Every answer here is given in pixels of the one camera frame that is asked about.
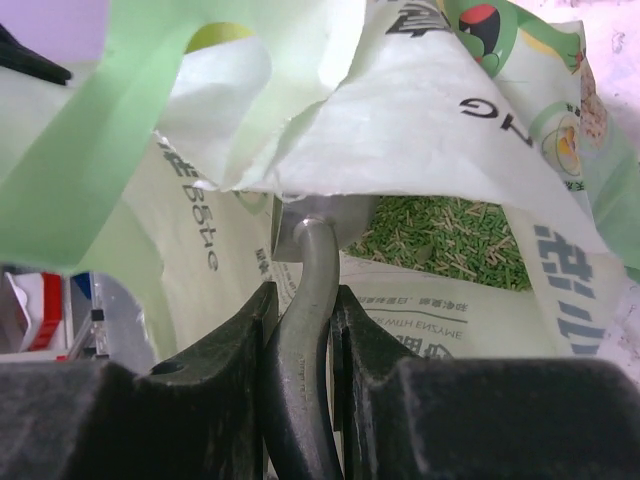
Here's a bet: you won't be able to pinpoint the silver metal scoop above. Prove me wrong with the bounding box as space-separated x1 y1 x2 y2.
258 195 379 479

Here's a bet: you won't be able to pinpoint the green cat litter bag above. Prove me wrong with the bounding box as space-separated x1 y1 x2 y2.
1 1 625 358

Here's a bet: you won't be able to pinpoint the green cat litter pellets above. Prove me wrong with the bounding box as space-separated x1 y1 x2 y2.
345 196 531 292

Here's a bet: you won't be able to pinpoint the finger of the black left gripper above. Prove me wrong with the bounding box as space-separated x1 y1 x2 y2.
0 25 72 86

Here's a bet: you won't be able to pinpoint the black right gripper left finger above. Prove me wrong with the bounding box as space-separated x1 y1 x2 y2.
1 282 278 479

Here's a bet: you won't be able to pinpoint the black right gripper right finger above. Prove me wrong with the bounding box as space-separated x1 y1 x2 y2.
330 286 639 479

